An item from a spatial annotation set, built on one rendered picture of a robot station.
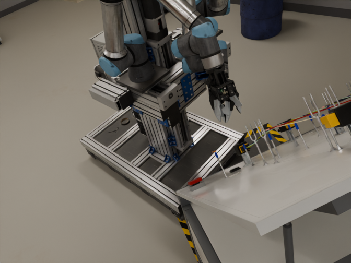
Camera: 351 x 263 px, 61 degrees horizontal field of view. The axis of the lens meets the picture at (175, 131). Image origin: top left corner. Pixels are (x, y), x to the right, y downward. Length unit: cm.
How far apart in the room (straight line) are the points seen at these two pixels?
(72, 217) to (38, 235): 29
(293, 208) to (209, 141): 212
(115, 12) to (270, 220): 107
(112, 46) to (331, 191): 115
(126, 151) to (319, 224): 173
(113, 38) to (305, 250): 118
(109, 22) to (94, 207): 171
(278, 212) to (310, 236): 95
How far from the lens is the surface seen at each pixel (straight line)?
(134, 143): 270
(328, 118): 68
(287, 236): 81
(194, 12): 125
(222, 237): 136
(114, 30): 137
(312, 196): 46
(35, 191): 309
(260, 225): 43
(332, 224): 143
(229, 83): 109
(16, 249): 281
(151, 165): 246
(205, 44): 107
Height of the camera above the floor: 201
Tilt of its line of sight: 42 degrees down
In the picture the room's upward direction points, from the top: 14 degrees counter-clockwise
